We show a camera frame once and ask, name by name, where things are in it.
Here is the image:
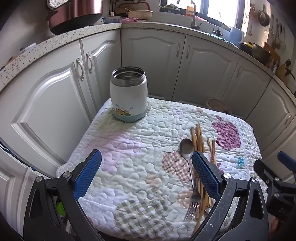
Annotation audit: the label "teal cloth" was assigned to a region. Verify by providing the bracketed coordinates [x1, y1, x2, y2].
[208, 32, 234, 43]

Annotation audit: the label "metal spoon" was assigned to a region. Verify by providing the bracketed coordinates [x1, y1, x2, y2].
[180, 138, 197, 193]

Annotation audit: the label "hanging kitchen utensils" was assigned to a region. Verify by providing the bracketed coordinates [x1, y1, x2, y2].
[269, 14, 287, 50]

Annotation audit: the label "hanging dark pan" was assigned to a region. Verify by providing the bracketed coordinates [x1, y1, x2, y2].
[257, 5, 270, 27]

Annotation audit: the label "black wok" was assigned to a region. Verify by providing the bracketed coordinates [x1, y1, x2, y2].
[49, 13, 103, 35]

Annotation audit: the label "pastel quilted blanket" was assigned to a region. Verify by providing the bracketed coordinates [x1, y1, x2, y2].
[57, 97, 269, 239]

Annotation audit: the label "yellow and black container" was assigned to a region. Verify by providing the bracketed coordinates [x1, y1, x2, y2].
[239, 42, 253, 55]

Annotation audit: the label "wooden cutting board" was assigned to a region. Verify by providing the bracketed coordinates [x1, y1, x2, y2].
[264, 42, 281, 69]

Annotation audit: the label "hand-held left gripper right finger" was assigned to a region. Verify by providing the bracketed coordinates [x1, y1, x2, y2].
[190, 151, 270, 241]

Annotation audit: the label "wicker waste bin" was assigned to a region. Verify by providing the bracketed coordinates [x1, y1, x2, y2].
[206, 98, 233, 114]

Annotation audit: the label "maroon rice cooker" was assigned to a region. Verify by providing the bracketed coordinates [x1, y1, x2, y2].
[46, 0, 103, 26]

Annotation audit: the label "row of white cabinet doors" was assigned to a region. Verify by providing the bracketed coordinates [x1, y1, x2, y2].
[0, 29, 296, 234]

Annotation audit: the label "bundle of wooden chopsticks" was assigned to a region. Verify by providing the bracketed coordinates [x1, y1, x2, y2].
[190, 123, 219, 234]

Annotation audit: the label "kitchen window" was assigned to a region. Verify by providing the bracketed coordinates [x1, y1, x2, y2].
[159, 0, 247, 30]

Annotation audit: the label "dark round pot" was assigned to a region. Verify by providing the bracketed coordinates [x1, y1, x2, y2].
[251, 43, 272, 65]

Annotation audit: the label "metal fork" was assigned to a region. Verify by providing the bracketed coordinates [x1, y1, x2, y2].
[184, 178, 201, 222]

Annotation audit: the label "light blue kettle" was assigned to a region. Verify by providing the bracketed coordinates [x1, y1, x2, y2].
[230, 27, 244, 45]

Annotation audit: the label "metal kitchen faucet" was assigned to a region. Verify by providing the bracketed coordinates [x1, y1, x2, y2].
[177, 0, 203, 30]

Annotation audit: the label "speckled stone countertop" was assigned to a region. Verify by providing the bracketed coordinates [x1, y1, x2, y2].
[0, 21, 296, 102]

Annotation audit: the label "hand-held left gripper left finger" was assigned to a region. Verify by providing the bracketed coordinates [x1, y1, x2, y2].
[23, 149, 107, 241]

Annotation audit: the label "woven beige basket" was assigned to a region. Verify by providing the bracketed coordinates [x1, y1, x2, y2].
[127, 10, 153, 20]

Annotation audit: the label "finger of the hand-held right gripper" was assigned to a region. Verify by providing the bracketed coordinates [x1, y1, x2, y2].
[277, 151, 296, 173]
[254, 159, 278, 186]

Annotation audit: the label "white insulated steel jar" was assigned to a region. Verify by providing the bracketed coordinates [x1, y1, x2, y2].
[110, 67, 148, 122]

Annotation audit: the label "small metal tap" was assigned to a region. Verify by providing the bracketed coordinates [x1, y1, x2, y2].
[213, 13, 223, 35]

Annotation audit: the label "wooden knife block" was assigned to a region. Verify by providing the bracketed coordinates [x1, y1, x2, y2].
[275, 59, 295, 78]

